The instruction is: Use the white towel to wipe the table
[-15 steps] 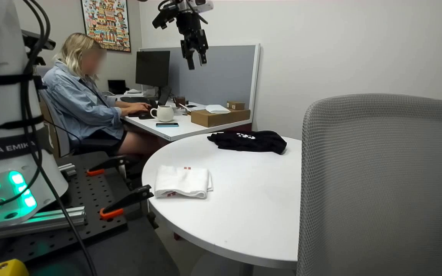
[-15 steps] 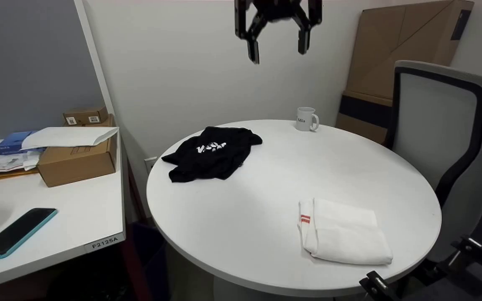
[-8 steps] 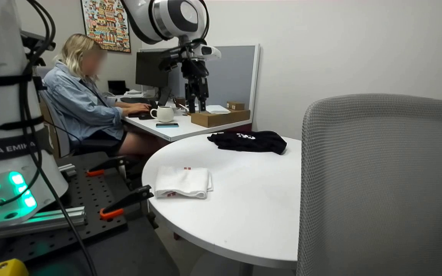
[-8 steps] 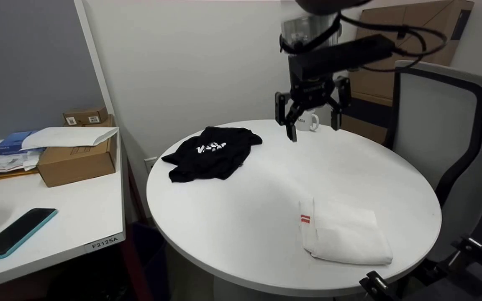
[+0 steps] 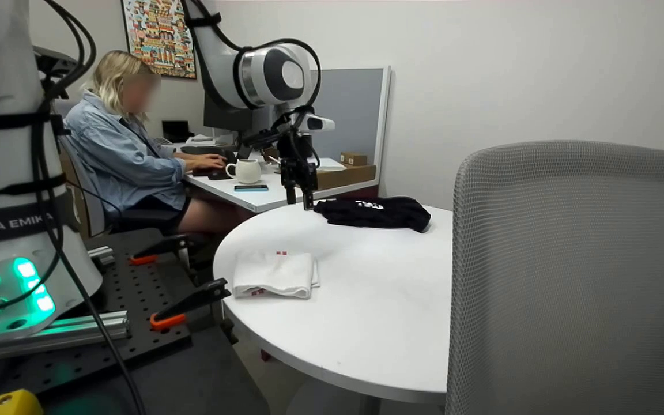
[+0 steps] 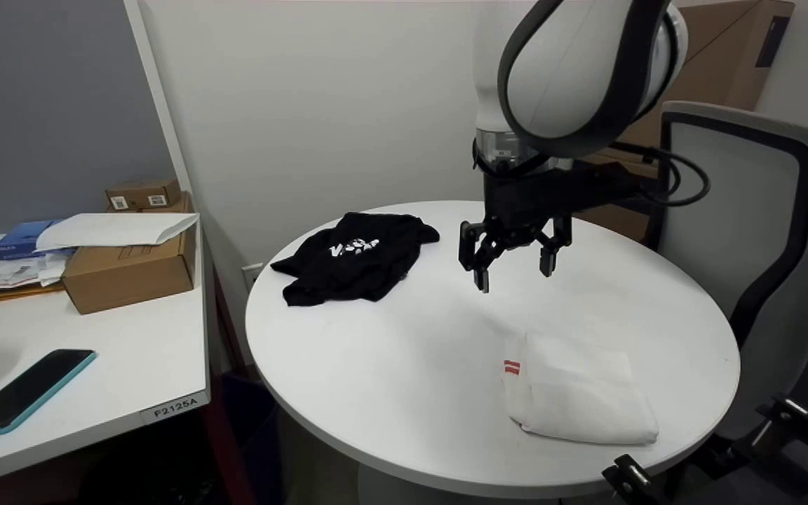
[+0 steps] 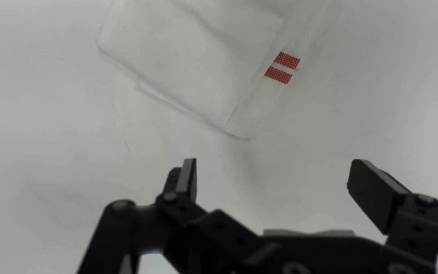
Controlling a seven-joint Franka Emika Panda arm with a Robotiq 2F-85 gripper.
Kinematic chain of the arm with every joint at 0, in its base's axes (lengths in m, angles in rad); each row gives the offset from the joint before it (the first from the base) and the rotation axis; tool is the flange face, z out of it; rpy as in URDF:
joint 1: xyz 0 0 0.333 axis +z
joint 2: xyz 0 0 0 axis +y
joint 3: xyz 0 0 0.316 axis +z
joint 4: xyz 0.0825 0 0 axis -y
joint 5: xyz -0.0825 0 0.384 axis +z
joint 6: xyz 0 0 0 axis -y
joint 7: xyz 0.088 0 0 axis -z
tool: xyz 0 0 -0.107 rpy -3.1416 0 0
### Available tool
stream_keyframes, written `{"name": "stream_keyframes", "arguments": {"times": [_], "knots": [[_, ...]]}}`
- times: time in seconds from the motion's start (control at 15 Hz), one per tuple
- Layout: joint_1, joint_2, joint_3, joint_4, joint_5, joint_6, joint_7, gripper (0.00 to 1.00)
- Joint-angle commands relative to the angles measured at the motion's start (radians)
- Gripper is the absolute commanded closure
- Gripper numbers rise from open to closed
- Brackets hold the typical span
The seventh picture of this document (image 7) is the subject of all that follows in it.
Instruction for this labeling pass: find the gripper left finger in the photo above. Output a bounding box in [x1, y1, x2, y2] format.
[76, 158, 262, 274]

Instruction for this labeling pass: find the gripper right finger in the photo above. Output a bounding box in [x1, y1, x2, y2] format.
[347, 159, 438, 271]

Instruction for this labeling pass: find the white towel with red stripes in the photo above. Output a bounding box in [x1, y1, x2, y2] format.
[96, 0, 330, 140]

